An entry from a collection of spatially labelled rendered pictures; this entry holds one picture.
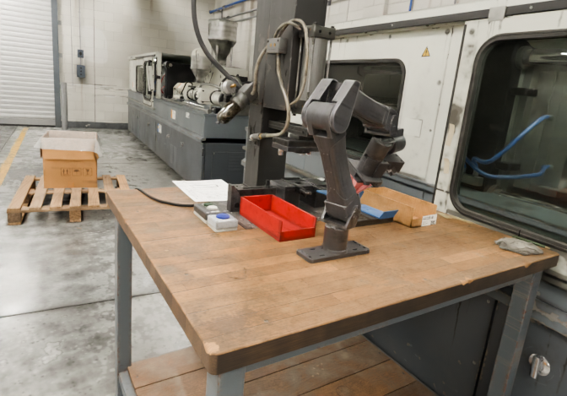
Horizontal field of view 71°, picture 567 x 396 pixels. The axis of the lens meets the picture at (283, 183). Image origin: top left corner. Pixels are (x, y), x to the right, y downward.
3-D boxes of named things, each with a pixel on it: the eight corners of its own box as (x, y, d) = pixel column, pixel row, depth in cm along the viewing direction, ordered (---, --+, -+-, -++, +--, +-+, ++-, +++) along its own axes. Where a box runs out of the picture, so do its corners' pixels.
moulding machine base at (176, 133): (126, 132, 911) (126, 89, 889) (171, 134, 960) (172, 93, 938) (197, 202, 445) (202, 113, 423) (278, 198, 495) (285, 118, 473)
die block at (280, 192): (283, 211, 137) (284, 189, 135) (267, 203, 145) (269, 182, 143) (328, 206, 147) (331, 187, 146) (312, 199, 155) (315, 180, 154)
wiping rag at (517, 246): (483, 246, 124) (527, 258, 113) (485, 237, 123) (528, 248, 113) (507, 241, 131) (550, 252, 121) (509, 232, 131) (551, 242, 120)
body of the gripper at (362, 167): (362, 165, 121) (373, 144, 117) (380, 187, 114) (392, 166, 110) (345, 164, 118) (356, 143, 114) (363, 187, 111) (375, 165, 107)
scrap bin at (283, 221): (279, 242, 109) (281, 221, 107) (239, 214, 129) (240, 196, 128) (315, 237, 115) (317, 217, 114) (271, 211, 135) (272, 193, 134)
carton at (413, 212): (410, 230, 132) (413, 208, 130) (358, 208, 152) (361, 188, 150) (434, 226, 139) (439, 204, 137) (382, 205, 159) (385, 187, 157)
